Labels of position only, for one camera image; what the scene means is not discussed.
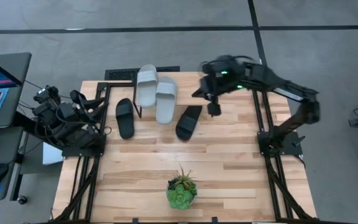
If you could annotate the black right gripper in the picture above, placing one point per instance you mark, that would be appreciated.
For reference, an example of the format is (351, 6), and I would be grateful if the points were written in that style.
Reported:
(214, 109)

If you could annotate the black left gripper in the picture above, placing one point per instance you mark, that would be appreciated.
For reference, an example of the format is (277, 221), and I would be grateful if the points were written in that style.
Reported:
(73, 110)

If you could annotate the black slide sandal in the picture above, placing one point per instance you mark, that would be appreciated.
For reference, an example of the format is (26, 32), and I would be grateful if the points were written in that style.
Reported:
(188, 124)
(125, 119)

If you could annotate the grey slide sandal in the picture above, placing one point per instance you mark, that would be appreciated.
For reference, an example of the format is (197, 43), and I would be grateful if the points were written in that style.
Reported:
(147, 87)
(165, 102)

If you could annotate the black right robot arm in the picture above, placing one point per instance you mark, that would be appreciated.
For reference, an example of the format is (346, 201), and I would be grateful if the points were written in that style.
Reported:
(269, 77)

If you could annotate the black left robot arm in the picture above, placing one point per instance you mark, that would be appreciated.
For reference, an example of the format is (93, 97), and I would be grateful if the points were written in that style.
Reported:
(70, 130)

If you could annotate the black floor vent grate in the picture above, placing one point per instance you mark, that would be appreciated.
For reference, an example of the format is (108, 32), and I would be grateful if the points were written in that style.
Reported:
(120, 74)

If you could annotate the white paper sheet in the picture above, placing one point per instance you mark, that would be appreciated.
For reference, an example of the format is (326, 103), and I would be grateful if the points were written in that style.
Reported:
(51, 155)

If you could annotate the grey desk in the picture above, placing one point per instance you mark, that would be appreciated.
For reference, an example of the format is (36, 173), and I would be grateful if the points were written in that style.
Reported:
(14, 65)

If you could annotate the white geometric concrete planter pot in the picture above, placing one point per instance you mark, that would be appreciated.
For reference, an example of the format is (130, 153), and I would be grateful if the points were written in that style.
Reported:
(195, 196)

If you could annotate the green succulent plant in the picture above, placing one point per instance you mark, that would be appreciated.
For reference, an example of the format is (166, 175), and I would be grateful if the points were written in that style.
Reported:
(179, 197)

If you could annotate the black desk caster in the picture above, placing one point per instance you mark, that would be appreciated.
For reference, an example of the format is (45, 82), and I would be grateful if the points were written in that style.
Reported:
(22, 199)

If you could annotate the wooden shelf with black frame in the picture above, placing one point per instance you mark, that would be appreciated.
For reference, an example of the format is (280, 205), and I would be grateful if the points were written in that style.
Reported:
(185, 90)

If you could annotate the black aluminium rig frame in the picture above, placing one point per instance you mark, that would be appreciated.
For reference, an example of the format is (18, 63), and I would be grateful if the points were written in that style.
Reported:
(117, 83)

